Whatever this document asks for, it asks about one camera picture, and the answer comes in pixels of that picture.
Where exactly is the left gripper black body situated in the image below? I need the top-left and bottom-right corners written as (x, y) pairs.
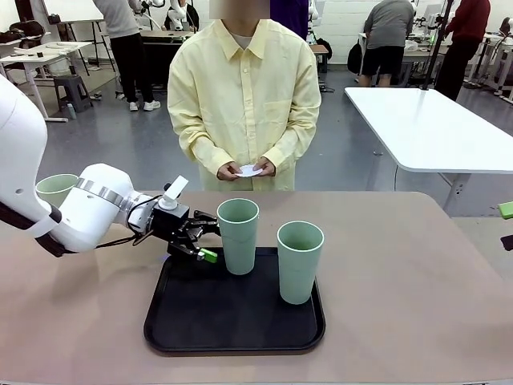
top-left (151, 204), bottom-right (192, 257)

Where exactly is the light green plastic cup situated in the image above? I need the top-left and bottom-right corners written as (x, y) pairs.
top-left (216, 198), bottom-right (261, 276)
top-left (34, 173), bottom-right (79, 210)
top-left (277, 221), bottom-right (325, 306)

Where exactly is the white paper doily coaster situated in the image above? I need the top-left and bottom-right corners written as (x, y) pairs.
top-left (234, 163), bottom-right (265, 178)

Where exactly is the person's right forearm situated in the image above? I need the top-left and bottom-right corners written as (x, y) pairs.
top-left (176, 128), bottom-right (236, 178)

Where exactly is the person's left forearm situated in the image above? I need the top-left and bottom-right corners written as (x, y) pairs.
top-left (259, 126), bottom-right (318, 172)

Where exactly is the person's right hand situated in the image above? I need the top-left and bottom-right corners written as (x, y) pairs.
top-left (216, 160), bottom-right (246, 182)

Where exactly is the person's left hand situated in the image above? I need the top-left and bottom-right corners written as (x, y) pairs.
top-left (251, 156), bottom-right (278, 179)

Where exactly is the black plastic serving tray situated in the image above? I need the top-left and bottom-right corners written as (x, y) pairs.
top-left (143, 246), bottom-right (326, 355)

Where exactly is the large white table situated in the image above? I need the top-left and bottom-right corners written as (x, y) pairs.
top-left (344, 87), bottom-right (513, 210)

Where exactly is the person in yellow shirt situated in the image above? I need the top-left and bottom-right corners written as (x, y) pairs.
top-left (167, 0), bottom-right (323, 192)

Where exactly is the grey plastic stool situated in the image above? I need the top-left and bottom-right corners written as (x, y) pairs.
top-left (52, 74), bottom-right (94, 114)

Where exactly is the person in red top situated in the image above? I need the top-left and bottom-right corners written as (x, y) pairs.
top-left (434, 0), bottom-right (492, 102)

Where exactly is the black pole stand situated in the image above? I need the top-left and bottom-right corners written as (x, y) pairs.
top-left (419, 0), bottom-right (456, 91)

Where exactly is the person in grey sweater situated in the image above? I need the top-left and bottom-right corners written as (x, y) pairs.
top-left (92, 0), bottom-right (162, 112)

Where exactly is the person in grey shirt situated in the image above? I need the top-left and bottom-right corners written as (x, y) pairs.
top-left (357, 0), bottom-right (416, 87)

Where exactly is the white desk with legs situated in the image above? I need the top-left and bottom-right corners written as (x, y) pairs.
top-left (0, 40), bottom-right (95, 122)

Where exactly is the black backpack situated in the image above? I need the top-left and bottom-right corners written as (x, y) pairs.
top-left (346, 41), bottom-right (364, 75)

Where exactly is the person in purple top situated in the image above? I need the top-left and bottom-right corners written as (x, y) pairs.
top-left (269, 0), bottom-right (310, 42)

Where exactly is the white whiteboard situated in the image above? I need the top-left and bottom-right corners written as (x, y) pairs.
top-left (41, 0), bottom-right (106, 24)

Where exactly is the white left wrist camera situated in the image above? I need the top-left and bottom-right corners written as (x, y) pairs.
top-left (157, 175), bottom-right (189, 210)

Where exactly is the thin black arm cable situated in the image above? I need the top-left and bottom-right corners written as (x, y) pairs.
top-left (94, 193), bottom-right (166, 249)

